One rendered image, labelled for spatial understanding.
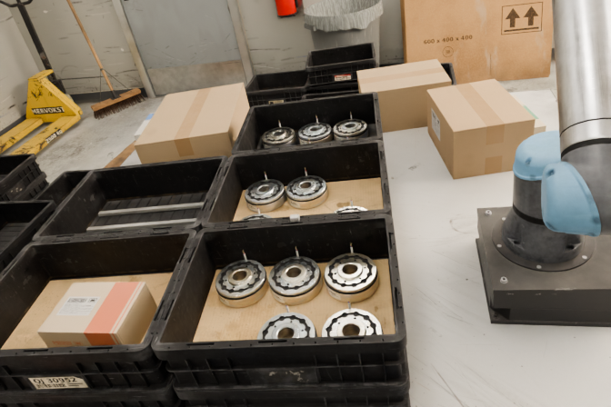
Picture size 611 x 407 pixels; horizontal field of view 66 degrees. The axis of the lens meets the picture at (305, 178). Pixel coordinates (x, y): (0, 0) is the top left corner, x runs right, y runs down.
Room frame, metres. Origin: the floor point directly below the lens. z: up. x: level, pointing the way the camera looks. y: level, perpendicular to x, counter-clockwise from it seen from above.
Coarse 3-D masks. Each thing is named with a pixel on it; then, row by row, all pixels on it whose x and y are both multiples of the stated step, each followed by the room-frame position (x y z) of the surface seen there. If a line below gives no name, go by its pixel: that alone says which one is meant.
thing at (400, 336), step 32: (256, 224) 0.76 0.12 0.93; (288, 224) 0.74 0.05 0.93; (320, 224) 0.73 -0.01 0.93; (192, 256) 0.70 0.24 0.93; (160, 320) 0.56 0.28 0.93; (160, 352) 0.49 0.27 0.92; (192, 352) 0.49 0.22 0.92; (224, 352) 0.48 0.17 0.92; (256, 352) 0.47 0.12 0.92; (288, 352) 0.46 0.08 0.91; (320, 352) 0.45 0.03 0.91; (352, 352) 0.44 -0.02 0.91; (384, 352) 0.43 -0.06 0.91
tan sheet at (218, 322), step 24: (384, 264) 0.68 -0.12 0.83; (384, 288) 0.62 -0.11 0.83; (216, 312) 0.65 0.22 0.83; (240, 312) 0.63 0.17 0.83; (264, 312) 0.62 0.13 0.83; (312, 312) 0.60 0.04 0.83; (336, 312) 0.59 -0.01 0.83; (384, 312) 0.57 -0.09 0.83; (216, 336) 0.59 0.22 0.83; (240, 336) 0.58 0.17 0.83
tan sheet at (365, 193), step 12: (360, 180) 1.00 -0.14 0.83; (372, 180) 0.99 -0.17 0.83; (336, 192) 0.97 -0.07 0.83; (348, 192) 0.96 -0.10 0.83; (360, 192) 0.95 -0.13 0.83; (372, 192) 0.94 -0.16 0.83; (240, 204) 1.00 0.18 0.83; (288, 204) 0.95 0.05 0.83; (324, 204) 0.92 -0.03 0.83; (336, 204) 0.91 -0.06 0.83; (348, 204) 0.91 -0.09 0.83; (360, 204) 0.90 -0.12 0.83; (372, 204) 0.89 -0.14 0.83; (240, 216) 0.94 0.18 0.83; (276, 216) 0.91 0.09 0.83
